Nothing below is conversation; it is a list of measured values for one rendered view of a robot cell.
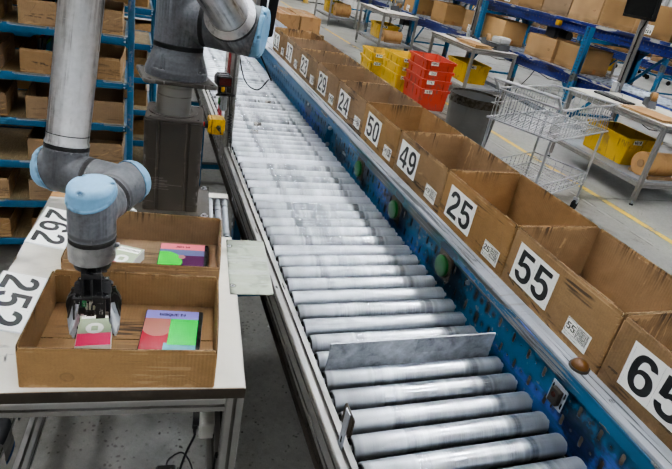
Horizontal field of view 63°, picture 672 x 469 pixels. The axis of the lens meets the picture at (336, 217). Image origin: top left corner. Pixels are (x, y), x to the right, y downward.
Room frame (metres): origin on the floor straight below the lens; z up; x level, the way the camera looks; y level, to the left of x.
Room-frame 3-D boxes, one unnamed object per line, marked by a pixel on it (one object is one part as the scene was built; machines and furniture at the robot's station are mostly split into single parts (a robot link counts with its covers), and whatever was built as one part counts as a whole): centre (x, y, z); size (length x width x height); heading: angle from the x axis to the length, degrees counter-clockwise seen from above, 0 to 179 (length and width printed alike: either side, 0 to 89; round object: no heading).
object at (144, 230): (1.29, 0.49, 0.80); 0.38 x 0.28 x 0.10; 105
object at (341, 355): (1.13, -0.26, 0.76); 0.46 x 0.01 x 0.09; 113
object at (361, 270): (1.52, -0.10, 0.72); 0.52 x 0.05 x 0.05; 113
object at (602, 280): (1.26, -0.70, 0.96); 0.39 x 0.29 x 0.17; 23
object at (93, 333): (0.96, 0.48, 0.78); 0.13 x 0.07 x 0.04; 23
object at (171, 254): (1.31, 0.40, 0.78); 0.19 x 0.14 x 0.02; 15
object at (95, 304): (0.93, 0.47, 0.92); 0.09 x 0.08 x 0.12; 23
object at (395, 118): (2.35, -0.25, 0.96); 0.39 x 0.29 x 0.17; 23
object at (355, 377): (1.10, -0.27, 0.72); 0.52 x 0.05 x 0.05; 113
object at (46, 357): (0.98, 0.41, 0.80); 0.38 x 0.28 x 0.10; 105
